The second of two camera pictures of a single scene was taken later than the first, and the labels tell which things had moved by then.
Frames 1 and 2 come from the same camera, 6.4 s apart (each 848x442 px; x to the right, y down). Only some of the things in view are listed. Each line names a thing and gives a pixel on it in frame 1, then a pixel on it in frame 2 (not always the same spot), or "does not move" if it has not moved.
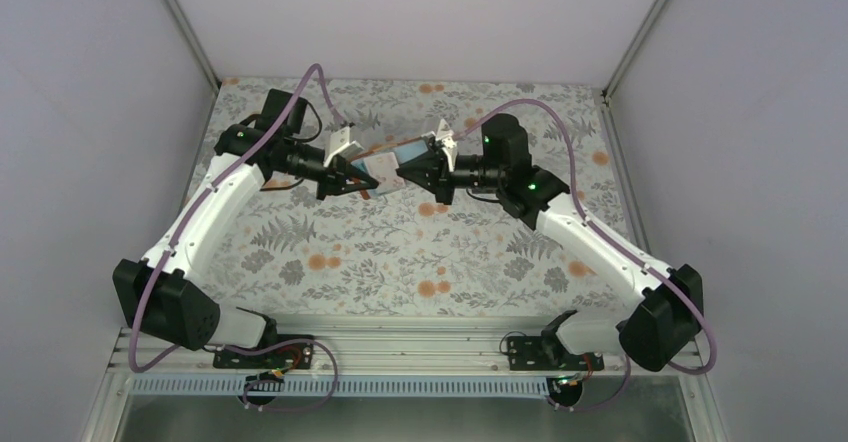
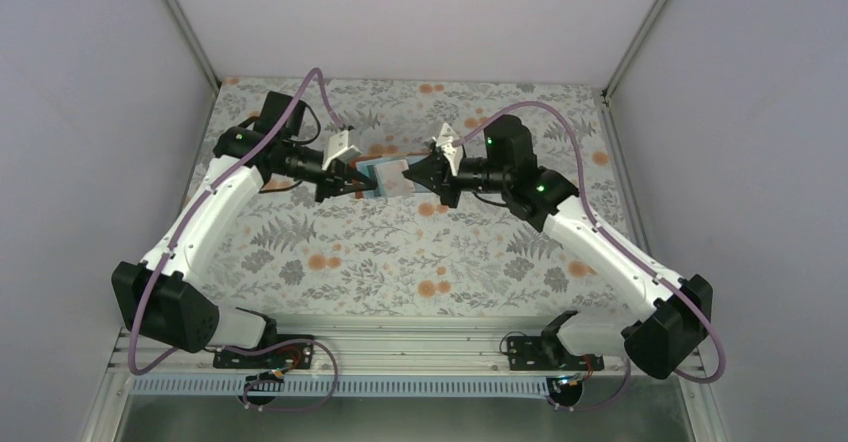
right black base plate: (533, 353) does not move
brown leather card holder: (363, 192) → (367, 164)
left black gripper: (336, 174) does not move
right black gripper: (430, 169) does not move
